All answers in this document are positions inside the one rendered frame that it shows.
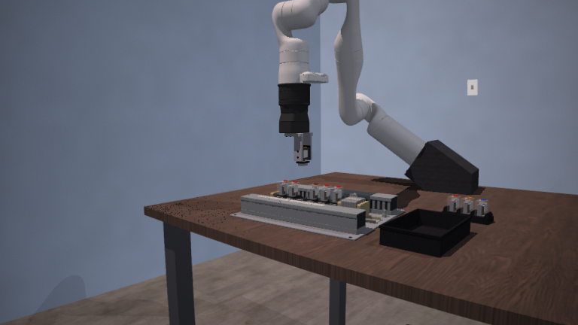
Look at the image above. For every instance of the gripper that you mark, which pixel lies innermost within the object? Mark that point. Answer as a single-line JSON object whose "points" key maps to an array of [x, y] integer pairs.
{"points": [[294, 81]]}

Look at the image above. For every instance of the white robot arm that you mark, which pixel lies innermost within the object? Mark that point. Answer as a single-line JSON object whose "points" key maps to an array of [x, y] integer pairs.
{"points": [[348, 49]]}

